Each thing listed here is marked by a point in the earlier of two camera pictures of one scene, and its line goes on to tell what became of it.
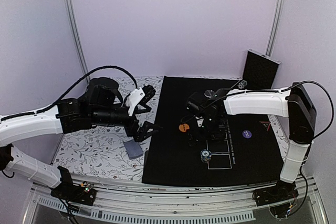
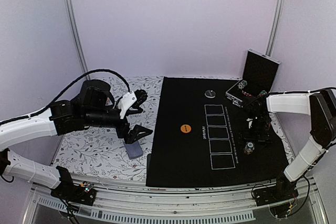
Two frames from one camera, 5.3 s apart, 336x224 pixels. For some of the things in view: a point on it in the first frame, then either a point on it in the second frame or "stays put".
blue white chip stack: (205, 155) -> (249, 149)
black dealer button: (209, 93) stays put
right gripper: (196, 135) -> (265, 139)
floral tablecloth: (98, 150) stays put
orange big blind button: (184, 127) stays put
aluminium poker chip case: (260, 70) stays put
